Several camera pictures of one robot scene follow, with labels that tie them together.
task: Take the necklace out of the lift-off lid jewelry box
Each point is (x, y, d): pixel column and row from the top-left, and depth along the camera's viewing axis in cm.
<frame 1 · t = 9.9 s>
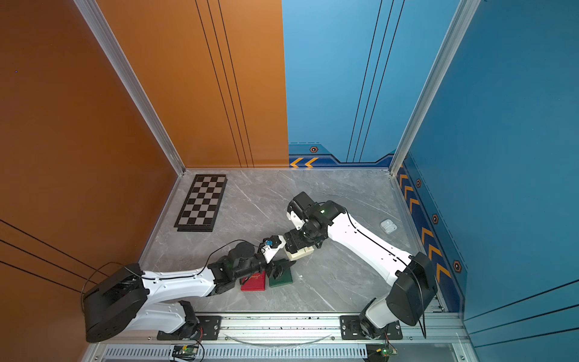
left hand: (289, 248, 78), fingers open
right hand: (296, 243, 77), fingers open
black white chessboard: (200, 203, 104), point 4 cm above the table
red booklet: (255, 283, 82), point 3 cm above the table
green booklet: (284, 279, 82), point 4 cm above the table

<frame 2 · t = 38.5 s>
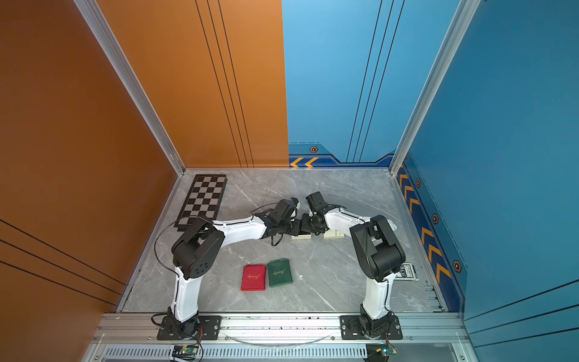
left hand: (302, 223, 96), fingers closed
right hand: (304, 226, 97), fingers closed
the named things where they were.

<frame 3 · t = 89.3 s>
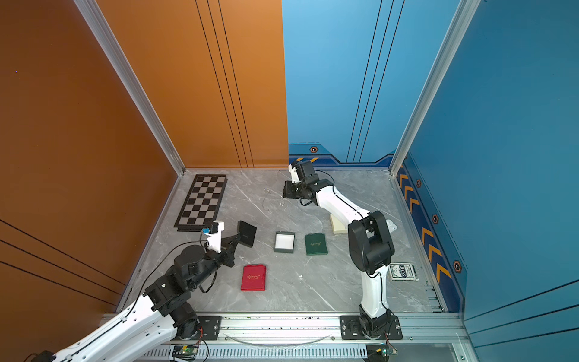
left hand: (240, 234, 75), fingers closed
right hand: (284, 189, 92), fingers closed
green booklet: (316, 244, 93), point 2 cm above the table
black foam insert: (246, 232, 79), point 18 cm above the table
the other named things where they were.

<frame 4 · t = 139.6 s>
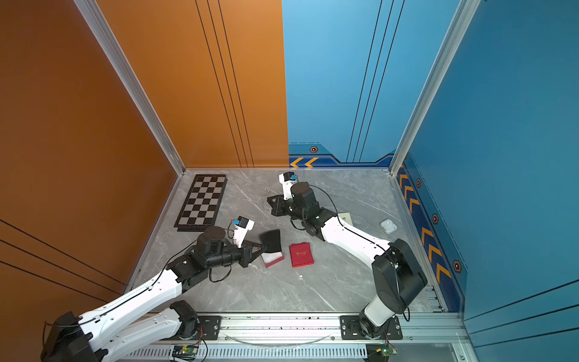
left hand: (267, 246, 74), fingers closed
right hand: (268, 198, 80), fingers closed
red booklet: (301, 255, 91), on the table
